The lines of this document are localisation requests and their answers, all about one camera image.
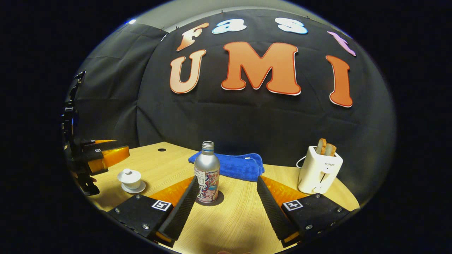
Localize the blue towel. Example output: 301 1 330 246
188 151 265 183

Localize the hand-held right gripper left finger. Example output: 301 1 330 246
106 175 200 248

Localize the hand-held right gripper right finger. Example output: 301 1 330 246
256 175 359 248

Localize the silver water bottle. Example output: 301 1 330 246
193 141 221 204

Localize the white saucer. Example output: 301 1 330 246
121 181 147 194

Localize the dark brown round coaster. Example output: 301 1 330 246
195 190 225 207

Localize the white toaster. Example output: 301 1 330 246
297 145 344 195

